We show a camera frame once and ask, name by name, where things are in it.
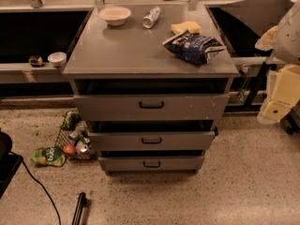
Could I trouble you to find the black wire basket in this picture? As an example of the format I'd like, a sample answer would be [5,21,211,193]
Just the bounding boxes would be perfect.
[54,120,98,161]

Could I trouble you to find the silver can lying down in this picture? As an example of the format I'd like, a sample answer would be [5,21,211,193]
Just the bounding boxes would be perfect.
[142,7,161,29]

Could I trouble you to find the green crumpled bag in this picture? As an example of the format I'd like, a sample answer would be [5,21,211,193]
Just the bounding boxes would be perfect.
[61,111,81,130]

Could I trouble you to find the green snack bag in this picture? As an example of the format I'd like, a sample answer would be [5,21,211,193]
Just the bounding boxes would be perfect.
[30,147,67,167]

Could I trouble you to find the white paper bowl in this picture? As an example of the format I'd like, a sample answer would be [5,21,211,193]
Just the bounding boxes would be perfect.
[98,7,131,26]

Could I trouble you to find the black cable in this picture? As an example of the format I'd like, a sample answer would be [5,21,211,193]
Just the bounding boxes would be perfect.
[8,151,63,225]

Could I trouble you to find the green bottle in basket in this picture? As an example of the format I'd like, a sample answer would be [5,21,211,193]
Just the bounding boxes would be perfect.
[68,122,91,144]

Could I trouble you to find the small white cup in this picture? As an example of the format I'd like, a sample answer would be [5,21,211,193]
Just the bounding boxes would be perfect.
[48,52,67,68]

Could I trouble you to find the grey drawer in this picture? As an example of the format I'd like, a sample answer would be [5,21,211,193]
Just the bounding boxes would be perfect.
[89,131,215,151]
[98,156,204,173]
[74,94,229,121]

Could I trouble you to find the grey top drawer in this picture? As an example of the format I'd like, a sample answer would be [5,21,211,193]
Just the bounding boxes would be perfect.
[74,94,229,121]

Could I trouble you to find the black stand table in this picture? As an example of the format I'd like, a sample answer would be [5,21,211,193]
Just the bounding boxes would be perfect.
[219,0,300,135]

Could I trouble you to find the grey middle drawer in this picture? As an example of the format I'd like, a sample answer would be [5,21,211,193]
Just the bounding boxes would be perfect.
[89,131,215,151]

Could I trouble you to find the silver soda can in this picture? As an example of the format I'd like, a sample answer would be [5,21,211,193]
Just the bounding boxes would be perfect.
[76,141,90,155]

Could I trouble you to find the blue chip bag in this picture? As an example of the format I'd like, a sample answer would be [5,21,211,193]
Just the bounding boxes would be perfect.
[162,30,226,66]

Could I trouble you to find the red apple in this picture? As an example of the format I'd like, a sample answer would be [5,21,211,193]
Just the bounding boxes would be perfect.
[63,144,76,155]

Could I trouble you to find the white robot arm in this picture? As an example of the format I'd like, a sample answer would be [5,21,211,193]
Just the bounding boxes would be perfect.
[255,1,300,125]

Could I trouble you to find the small dark tape measure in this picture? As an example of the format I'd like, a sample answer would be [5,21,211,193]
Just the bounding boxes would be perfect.
[29,55,43,68]

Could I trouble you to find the yellow sponge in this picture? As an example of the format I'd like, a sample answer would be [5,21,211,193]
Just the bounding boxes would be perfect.
[171,22,202,34]

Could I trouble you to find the black pole on floor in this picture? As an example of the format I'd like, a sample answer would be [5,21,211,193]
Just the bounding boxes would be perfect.
[71,192,90,225]

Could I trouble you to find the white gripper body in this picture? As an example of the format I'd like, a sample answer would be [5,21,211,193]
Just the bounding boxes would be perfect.
[257,64,300,125]

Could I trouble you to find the grey bottom drawer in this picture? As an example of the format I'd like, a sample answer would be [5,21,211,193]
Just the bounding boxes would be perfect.
[98,156,204,173]

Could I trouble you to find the grey drawer cabinet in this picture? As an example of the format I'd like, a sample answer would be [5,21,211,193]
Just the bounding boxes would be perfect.
[62,3,239,175]

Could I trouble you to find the black device at left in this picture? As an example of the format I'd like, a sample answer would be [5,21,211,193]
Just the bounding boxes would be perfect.
[0,132,23,199]

